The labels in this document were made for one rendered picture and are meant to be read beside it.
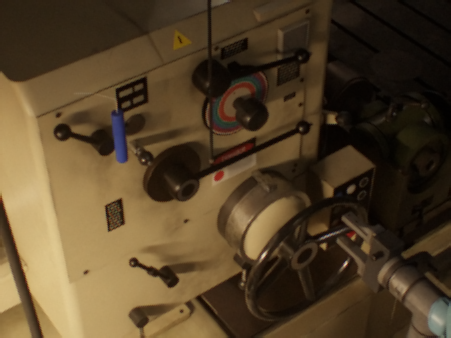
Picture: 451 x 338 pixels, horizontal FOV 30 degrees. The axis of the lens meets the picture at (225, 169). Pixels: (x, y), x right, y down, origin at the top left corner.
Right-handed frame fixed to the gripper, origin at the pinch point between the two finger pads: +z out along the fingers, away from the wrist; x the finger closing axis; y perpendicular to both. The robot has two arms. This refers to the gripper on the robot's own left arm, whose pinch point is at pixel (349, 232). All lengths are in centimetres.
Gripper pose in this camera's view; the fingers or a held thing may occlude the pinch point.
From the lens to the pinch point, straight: 191.6
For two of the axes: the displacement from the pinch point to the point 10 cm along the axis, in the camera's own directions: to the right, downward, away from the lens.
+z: -5.8, -5.6, 5.9
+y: -8.1, 3.1, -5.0
